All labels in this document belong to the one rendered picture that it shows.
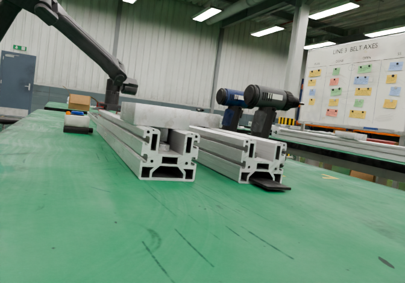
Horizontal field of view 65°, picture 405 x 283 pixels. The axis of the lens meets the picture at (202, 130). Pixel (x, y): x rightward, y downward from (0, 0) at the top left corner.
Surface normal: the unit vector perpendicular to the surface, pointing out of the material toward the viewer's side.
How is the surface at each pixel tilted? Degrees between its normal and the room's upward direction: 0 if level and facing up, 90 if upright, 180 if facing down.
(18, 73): 90
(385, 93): 90
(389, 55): 90
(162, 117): 90
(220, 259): 0
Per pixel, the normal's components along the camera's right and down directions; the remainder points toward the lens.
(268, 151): -0.91, -0.10
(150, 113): 0.39, 0.10
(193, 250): 0.13, -0.99
